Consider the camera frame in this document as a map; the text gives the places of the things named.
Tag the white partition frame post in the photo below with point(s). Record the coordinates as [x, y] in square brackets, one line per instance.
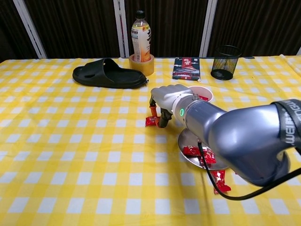
[120, 23]
[208, 28]
[299, 50]
[30, 30]

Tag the yellow white checkered tablecloth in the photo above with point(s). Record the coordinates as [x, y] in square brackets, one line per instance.
[70, 141]

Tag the dark blue printed box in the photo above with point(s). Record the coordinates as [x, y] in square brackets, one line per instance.
[185, 70]

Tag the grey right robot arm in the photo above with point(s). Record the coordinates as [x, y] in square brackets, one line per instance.
[235, 136]

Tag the drink bottle with orange label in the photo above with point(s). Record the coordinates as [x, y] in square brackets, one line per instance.
[140, 35]

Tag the dark corrugated partition panel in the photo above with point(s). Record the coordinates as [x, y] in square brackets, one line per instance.
[174, 23]
[9, 28]
[258, 23]
[70, 23]

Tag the brown packing tape roll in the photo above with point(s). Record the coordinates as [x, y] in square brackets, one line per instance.
[141, 68]

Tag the black mesh pen holder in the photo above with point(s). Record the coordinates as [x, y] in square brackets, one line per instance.
[223, 63]

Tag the white paper cup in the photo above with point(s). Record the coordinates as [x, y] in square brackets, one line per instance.
[200, 90]

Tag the silver metal plate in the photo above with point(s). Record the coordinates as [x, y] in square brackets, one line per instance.
[184, 141]

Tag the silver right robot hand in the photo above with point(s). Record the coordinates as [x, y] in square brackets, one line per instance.
[167, 96]

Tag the red candy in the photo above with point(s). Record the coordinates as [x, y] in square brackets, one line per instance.
[191, 150]
[219, 181]
[203, 98]
[151, 120]
[210, 157]

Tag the black rubber slipper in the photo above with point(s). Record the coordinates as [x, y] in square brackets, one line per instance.
[122, 78]

